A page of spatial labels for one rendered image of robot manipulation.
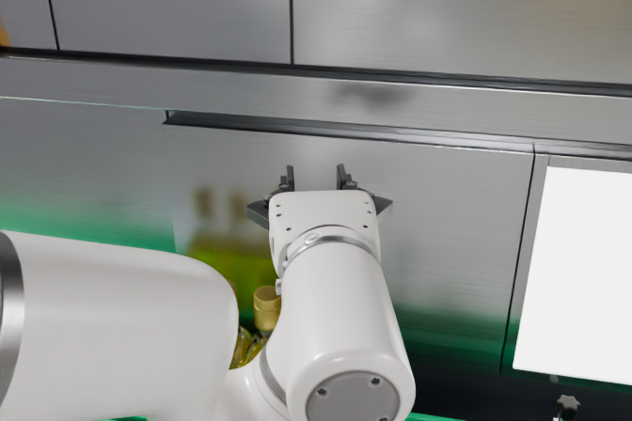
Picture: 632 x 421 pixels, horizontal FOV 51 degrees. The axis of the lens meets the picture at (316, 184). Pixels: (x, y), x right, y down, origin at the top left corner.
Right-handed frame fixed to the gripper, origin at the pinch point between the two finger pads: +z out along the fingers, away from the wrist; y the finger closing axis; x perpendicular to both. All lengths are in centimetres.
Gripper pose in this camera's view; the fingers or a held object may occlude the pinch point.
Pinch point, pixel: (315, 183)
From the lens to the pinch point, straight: 69.9
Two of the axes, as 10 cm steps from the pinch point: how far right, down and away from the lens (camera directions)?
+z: -0.7, -4.5, 8.9
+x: 0.0, -8.9, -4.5
